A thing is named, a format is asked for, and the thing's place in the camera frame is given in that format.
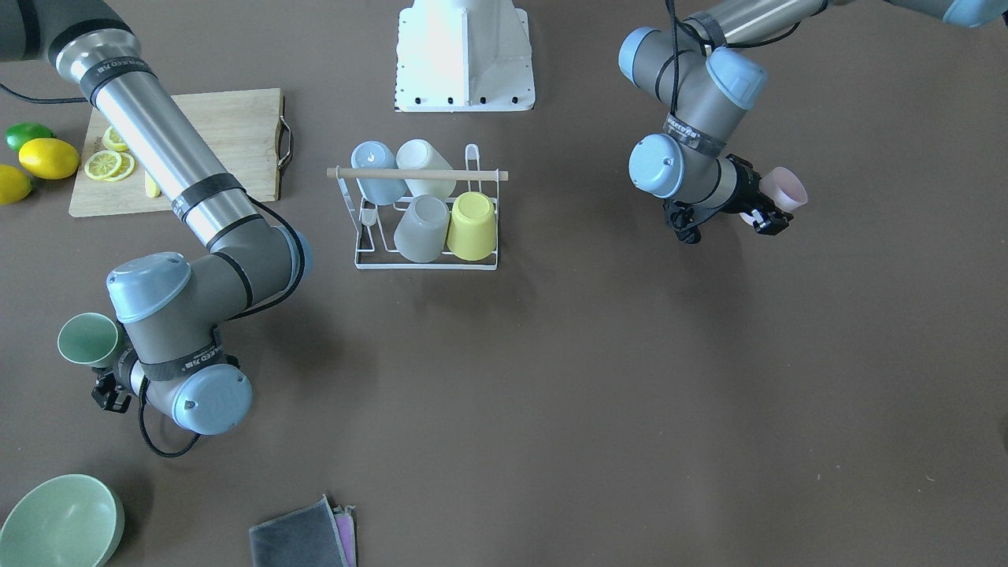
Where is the white wire cup rack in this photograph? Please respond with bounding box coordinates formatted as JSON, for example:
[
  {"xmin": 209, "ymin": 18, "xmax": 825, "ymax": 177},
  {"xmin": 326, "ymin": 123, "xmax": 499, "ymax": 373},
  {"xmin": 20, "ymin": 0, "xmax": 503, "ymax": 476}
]
[{"xmin": 327, "ymin": 139, "xmax": 509, "ymax": 272}]

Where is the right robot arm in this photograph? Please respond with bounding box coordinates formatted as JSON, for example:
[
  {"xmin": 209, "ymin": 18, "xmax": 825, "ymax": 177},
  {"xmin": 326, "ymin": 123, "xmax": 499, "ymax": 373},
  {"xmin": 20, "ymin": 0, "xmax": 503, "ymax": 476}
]
[{"xmin": 2, "ymin": 1, "xmax": 312, "ymax": 440}]

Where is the grey plastic cup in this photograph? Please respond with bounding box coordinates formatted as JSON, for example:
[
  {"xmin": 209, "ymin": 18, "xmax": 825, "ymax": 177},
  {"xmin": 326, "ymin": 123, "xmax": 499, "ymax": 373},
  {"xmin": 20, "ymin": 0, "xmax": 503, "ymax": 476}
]
[{"xmin": 394, "ymin": 195, "xmax": 450, "ymax": 263}]

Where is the grey folded cloth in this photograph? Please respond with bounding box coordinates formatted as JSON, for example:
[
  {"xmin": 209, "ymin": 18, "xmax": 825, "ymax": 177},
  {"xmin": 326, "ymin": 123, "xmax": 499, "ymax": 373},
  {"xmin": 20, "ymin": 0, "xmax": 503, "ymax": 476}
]
[{"xmin": 249, "ymin": 496, "xmax": 343, "ymax": 566}]

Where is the purple folded cloth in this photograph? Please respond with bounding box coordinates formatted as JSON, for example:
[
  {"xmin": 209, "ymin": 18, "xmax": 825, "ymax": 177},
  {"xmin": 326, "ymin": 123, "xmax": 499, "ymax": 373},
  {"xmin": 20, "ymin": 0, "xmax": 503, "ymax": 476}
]
[{"xmin": 332, "ymin": 506, "xmax": 358, "ymax": 567}]

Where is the wooden cutting board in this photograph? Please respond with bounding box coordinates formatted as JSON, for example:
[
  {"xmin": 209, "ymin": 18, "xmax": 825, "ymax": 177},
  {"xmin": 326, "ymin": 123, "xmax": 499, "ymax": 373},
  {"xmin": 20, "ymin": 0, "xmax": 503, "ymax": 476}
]
[{"xmin": 69, "ymin": 87, "xmax": 292, "ymax": 218}]

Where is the green ceramic bowl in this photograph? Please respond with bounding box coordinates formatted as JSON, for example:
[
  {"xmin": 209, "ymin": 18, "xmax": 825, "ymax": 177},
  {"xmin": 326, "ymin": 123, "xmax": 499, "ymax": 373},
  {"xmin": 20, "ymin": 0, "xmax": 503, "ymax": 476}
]
[{"xmin": 1, "ymin": 473, "xmax": 125, "ymax": 566}]

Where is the pink plastic cup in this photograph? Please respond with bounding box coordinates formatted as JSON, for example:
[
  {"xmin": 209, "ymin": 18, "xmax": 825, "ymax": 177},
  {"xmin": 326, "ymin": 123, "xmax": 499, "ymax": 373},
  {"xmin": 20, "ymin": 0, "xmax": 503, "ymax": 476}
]
[{"xmin": 740, "ymin": 166, "xmax": 809, "ymax": 224}]

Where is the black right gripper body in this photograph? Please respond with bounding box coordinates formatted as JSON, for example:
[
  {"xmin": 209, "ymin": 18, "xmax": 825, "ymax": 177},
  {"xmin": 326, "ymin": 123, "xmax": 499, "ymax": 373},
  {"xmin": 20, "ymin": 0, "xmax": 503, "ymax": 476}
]
[{"xmin": 91, "ymin": 346, "xmax": 146, "ymax": 413}]

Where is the cream white plastic cup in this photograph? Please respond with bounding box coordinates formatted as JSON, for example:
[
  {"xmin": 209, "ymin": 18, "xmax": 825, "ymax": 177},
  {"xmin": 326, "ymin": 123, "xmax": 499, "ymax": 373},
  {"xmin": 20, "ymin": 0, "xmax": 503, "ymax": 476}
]
[{"xmin": 396, "ymin": 139, "xmax": 457, "ymax": 202}]

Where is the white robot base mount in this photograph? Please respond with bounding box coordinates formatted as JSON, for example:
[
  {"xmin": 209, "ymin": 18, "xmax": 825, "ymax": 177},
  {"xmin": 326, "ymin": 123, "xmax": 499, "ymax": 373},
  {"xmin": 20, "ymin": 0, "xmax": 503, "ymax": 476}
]
[{"xmin": 394, "ymin": 1, "xmax": 536, "ymax": 113}]

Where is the light blue plastic cup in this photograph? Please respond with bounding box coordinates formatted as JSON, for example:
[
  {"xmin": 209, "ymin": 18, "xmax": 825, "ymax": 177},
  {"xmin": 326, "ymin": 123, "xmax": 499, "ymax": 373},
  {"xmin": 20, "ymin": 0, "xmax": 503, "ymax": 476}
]
[{"xmin": 350, "ymin": 141, "xmax": 409, "ymax": 207}]

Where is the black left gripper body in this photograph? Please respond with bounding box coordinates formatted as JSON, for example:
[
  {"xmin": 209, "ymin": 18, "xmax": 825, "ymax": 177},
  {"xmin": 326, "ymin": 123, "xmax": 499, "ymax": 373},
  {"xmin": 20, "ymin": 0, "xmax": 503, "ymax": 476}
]
[{"xmin": 663, "ymin": 154, "xmax": 769, "ymax": 244}]

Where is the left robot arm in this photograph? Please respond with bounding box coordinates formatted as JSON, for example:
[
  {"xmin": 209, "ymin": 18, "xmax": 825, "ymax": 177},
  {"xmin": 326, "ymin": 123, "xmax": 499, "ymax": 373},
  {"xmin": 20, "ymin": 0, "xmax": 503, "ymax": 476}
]
[{"xmin": 618, "ymin": 1, "xmax": 834, "ymax": 244}]

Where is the lemon slice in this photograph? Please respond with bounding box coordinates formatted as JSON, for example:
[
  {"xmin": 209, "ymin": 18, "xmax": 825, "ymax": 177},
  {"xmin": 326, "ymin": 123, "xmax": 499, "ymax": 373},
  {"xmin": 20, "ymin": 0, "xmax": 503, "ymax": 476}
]
[
  {"xmin": 103, "ymin": 152, "xmax": 136, "ymax": 182},
  {"xmin": 82, "ymin": 150, "xmax": 124, "ymax": 180},
  {"xmin": 101, "ymin": 126, "xmax": 129, "ymax": 152}
]

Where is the green lime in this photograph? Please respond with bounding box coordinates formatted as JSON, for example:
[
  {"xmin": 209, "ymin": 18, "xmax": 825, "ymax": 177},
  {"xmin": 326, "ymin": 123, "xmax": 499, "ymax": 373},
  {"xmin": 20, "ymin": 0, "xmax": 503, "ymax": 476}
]
[{"xmin": 4, "ymin": 122, "xmax": 55, "ymax": 154}]

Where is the green plastic cup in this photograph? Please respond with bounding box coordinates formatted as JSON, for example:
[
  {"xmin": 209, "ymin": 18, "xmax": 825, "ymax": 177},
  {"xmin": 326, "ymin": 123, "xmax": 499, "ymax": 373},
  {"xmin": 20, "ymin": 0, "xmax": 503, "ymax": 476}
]
[{"xmin": 57, "ymin": 313, "xmax": 125, "ymax": 369}]

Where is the yellow plastic cup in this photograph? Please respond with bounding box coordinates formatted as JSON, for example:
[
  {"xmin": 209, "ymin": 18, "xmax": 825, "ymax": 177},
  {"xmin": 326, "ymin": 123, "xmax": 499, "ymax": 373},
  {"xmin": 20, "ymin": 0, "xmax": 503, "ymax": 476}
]
[{"xmin": 446, "ymin": 191, "xmax": 497, "ymax": 261}]

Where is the whole yellow lemon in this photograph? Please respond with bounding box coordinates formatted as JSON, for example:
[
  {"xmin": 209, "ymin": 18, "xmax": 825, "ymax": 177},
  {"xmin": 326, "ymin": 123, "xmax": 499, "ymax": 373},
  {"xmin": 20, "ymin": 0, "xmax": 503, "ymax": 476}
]
[
  {"xmin": 18, "ymin": 139, "xmax": 80, "ymax": 180},
  {"xmin": 0, "ymin": 164, "xmax": 33, "ymax": 206}
]

